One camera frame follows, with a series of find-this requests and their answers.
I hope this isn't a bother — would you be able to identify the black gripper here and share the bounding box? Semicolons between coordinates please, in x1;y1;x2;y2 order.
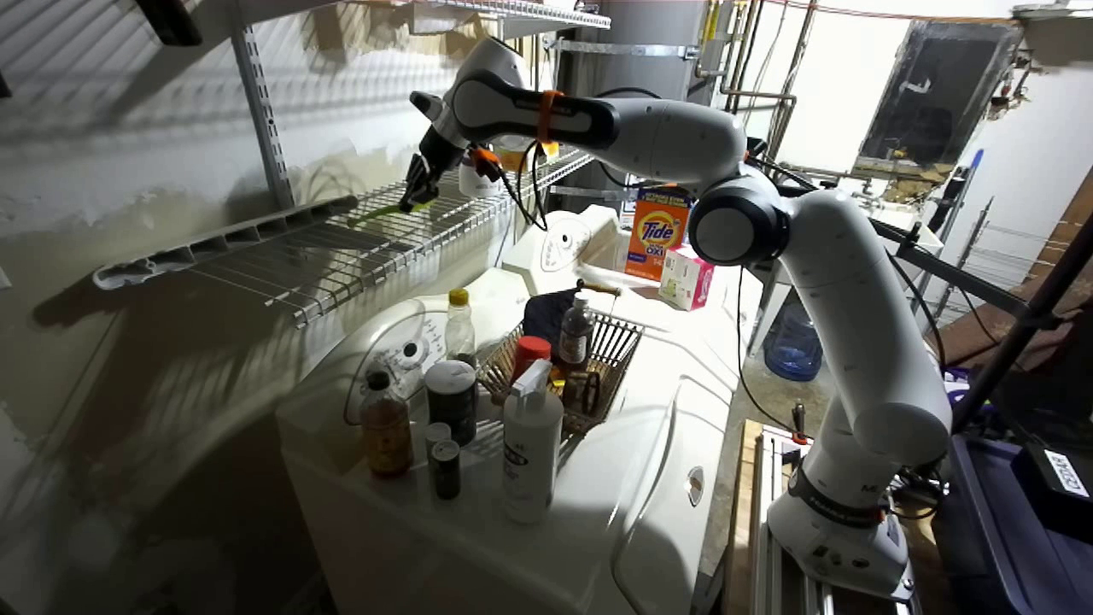
401;119;471;203

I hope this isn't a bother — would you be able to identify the white upper shelf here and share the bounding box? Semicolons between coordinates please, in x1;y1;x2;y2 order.
407;0;614;36

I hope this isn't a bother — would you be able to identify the white dryer with dial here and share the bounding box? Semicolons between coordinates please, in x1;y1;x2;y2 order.
499;201;745;314

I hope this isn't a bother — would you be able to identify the clear bottle yellow cap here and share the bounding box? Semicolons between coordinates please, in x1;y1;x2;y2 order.
441;285;483;367

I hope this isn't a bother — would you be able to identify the dark folded cloth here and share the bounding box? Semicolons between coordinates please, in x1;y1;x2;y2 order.
523;284;584;350

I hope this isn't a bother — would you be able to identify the red cap jar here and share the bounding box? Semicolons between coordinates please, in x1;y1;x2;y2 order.
508;332;558;386

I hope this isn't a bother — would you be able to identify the grey water heater tank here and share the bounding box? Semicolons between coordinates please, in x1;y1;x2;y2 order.
558;0;732;107

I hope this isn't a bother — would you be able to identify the orange Tide detergent box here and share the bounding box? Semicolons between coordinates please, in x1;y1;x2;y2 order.
621;183;693;284

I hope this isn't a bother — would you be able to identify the dark can blue label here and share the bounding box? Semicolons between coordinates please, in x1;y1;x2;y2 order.
424;354;483;450

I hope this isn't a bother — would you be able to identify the wicker basket tray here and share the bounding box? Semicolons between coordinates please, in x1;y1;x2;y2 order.
471;302;653;450

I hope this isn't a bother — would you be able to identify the clear jar white lid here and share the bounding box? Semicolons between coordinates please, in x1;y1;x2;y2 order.
360;364;416;480

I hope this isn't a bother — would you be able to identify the pink and white box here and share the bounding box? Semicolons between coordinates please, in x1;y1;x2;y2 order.
658;244;719;314

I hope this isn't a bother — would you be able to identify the small dark bottle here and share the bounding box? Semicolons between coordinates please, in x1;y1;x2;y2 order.
424;421;468;503

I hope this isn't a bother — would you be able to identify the white pump bottle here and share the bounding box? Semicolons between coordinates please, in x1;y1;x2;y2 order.
499;354;568;529

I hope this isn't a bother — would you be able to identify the white washer with basket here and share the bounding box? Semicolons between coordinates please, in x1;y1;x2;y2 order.
274;285;760;615

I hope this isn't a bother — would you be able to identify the dark window panel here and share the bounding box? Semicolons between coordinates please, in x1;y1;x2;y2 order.
852;19;1025;177

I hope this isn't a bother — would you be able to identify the black tripod pole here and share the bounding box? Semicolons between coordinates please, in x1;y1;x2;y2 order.
953;216;1093;435

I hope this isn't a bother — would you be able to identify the metal shelf bracket rail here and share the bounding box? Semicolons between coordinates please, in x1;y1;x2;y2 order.
233;27;300;216

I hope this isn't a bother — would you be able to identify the white wire shelf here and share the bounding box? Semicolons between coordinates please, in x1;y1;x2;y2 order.
88;148;599;327

